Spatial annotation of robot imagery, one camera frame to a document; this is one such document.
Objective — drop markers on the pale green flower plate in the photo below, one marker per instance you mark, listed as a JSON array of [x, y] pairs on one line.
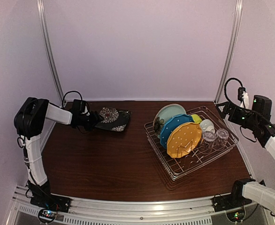
[[164, 115]]

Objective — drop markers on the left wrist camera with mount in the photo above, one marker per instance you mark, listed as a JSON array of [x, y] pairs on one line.
[[80, 107]]

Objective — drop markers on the chrome wire dish rack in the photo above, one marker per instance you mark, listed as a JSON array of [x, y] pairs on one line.
[[199, 156]]

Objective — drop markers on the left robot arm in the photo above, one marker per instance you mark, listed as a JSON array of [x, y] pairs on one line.
[[29, 124]]

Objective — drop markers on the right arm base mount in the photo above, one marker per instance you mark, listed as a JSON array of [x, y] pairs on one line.
[[226, 202]]

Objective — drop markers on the aluminium frame post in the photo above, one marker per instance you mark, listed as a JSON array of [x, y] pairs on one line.
[[48, 48], [232, 44]]

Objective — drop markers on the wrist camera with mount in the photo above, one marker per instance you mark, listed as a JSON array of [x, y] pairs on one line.
[[243, 97], [80, 107]]

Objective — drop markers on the clear glass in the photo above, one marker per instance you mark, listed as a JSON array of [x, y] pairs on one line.
[[207, 142], [222, 136]]

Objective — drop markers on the clear glass far right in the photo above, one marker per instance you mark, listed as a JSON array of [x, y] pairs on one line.
[[222, 136]]

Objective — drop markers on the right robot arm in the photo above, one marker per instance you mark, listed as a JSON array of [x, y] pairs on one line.
[[257, 120]]

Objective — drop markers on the yellow polka dot plate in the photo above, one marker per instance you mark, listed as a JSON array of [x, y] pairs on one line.
[[183, 140]]

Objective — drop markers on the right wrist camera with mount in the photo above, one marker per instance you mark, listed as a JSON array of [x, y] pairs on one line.
[[243, 97]]

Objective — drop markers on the black square floral plate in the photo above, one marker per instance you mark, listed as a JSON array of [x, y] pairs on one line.
[[113, 119]]

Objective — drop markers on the left aluminium frame post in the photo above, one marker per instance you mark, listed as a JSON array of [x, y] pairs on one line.
[[48, 48]]

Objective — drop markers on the lime green bowl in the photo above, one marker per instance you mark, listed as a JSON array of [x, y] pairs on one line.
[[196, 118]]

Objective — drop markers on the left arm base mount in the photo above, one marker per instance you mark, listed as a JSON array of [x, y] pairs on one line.
[[42, 197]]

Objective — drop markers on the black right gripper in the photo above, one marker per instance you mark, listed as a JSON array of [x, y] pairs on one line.
[[227, 109]]

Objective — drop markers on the clear glass near left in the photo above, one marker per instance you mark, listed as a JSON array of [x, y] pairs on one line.
[[207, 142]]

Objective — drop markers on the front aluminium rail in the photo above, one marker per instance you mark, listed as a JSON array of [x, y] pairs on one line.
[[198, 211]]

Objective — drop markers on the white grid pattern bowl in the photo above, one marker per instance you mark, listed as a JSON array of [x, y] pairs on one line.
[[207, 125]]

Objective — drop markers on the blue polka dot plate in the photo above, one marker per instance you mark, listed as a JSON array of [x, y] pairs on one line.
[[172, 124]]

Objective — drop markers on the right aluminium frame post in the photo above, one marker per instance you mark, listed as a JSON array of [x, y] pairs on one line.
[[232, 44]]

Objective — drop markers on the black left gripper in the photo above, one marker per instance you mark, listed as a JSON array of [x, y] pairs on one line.
[[95, 118]]

